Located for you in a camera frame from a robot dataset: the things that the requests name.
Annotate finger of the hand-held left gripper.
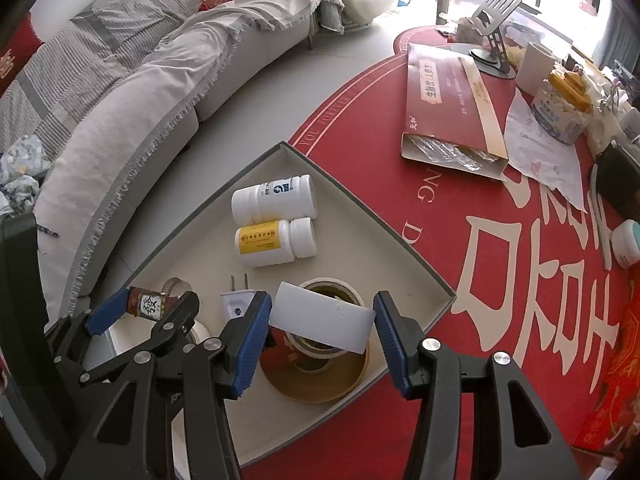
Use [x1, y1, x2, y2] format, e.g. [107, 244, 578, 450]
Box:
[52, 290, 201, 387]
[44, 287, 135, 361]

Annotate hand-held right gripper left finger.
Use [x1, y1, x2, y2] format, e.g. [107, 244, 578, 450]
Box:
[60, 290, 273, 480]

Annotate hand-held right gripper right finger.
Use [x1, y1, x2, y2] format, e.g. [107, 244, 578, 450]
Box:
[372, 290, 583, 480]

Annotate red tile charm with band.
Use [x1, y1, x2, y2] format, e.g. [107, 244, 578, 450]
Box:
[127, 277, 187, 322]

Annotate white plug adapter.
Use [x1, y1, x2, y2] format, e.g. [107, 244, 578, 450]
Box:
[219, 274, 261, 326]

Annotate cream tape roll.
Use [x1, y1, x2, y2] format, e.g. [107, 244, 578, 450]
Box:
[290, 276, 371, 373]

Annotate white card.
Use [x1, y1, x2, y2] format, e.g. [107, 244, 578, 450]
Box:
[268, 281, 377, 356]

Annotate small white yellow-label bottle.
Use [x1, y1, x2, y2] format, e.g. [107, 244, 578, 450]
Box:
[235, 216, 317, 267]

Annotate shallow grey cardboard box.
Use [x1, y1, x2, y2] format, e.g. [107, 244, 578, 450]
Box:
[107, 141, 458, 468]

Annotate large white plastic bottle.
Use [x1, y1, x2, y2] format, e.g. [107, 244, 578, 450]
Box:
[231, 174, 318, 226]

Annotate small red packet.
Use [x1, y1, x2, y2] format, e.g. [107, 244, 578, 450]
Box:
[260, 330, 301, 376]

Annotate white round object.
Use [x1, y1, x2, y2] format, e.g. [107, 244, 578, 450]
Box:
[182, 319, 213, 348]

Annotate floral patterned cloth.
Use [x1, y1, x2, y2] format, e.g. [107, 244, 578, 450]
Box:
[0, 135, 53, 216]

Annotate clear plastic sachets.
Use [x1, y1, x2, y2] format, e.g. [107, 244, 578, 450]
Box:
[410, 137, 501, 173]

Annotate red and gold printed box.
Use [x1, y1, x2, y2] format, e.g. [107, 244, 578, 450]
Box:
[572, 337, 640, 468]

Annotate red cushion with gold print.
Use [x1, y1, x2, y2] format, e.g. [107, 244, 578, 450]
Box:
[0, 10, 43, 96]

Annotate white paper sheet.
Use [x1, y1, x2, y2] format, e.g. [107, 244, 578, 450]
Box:
[502, 90, 588, 213]

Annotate white plastic strip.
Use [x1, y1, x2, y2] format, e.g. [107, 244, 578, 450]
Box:
[590, 165, 615, 272]

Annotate long red flat box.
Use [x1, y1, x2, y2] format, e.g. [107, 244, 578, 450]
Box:
[398, 42, 511, 182]

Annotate white jar with teal lid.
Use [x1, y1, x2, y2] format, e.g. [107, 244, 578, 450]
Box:
[611, 220, 640, 268]

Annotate grey sofa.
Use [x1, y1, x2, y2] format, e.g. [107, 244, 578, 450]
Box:
[0, 0, 346, 321]

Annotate grey striped sofa cover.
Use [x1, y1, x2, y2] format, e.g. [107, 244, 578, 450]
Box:
[0, 0, 213, 161]

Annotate black wallet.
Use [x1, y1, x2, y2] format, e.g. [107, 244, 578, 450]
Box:
[592, 142, 640, 221]

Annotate plastic jar with yellow lid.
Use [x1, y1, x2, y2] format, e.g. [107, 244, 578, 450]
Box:
[530, 69, 593, 145]

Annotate white plastic bag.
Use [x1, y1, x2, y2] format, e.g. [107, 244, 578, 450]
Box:
[575, 65, 640, 156]

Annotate white cup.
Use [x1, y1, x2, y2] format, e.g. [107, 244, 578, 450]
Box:
[515, 41, 556, 95]

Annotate clear plastic container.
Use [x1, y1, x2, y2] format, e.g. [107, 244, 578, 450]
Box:
[505, 7, 576, 51]

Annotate grey metal folding stand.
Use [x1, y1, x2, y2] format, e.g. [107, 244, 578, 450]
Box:
[450, 0, 523, 80]

